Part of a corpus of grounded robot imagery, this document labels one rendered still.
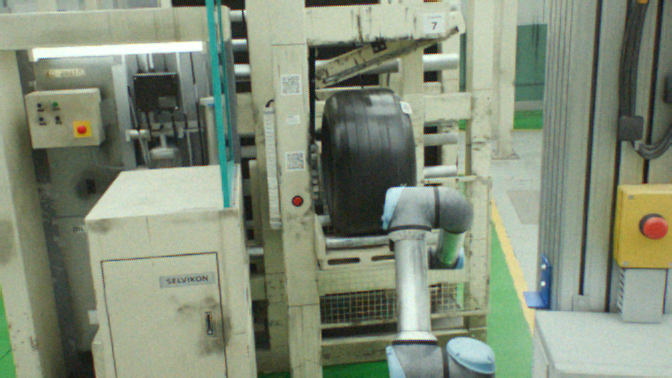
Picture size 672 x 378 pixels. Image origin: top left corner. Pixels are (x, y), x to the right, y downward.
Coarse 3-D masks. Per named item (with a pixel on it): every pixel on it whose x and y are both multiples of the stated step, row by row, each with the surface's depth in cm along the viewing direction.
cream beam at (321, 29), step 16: (320, 16) 265; (336, 16) 265; (352, 16) 266; (368, 16) 267; (384, 16) 267; (400, 16) 268; (416, 16) 269; (448, 16) 271; (320, 32) 266; (336, 32) 267; (352, 32) 268; (368, 32) 268; (384, 32) 269; (400, 32) 270; (416, 32) 271; (448, 32) 272
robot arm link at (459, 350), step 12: (444, 348) 166; (456, 348) 163; (468, 348) 163; (480, 348) 164; (444, 360) 162; (456, 360) 161; (468, 360) 159; (480, 360) 159; (492, 360) 161; (444, 372) 161; (456, 372) 160; (468, 372) 160; (480, 372) 159; (492, 372) 161
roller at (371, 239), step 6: (366, 234) 256; (372, 234) 256; (378, 234) 256; (384, 234) 256; (330, 240) 254; (336, 240) 254; (342, 240) 254; (348, 240) 254; (354, 240) 254; (360, 240) 255; (366, 240) 255; (372, 240) 255; (378, 240) 255; (384, 240) 256; (330, 246) 254; (336, 246) 254; (342, 246) 255; (348, 246) 255
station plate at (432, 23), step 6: (444, 12) 270; (426, 18) 270; (432, 18) 270; (438, 18) 270; (444, 18) 270; (426, 24) 270; (432, 24) 270; (438, 24) 271; (444, 24) 271; (426, 30) 271; (432, 30) 271; (438, 30) 271; (444, 30) 272
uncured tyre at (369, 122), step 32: (352, 96) 247; (384, 96) 247; (352, 128) 236; (384, 128) 237; (352, 160) 234; (384, 160) 235; (416, 160) 240; (352, 192) 237; (384, 192) 238; (352, 224) 247
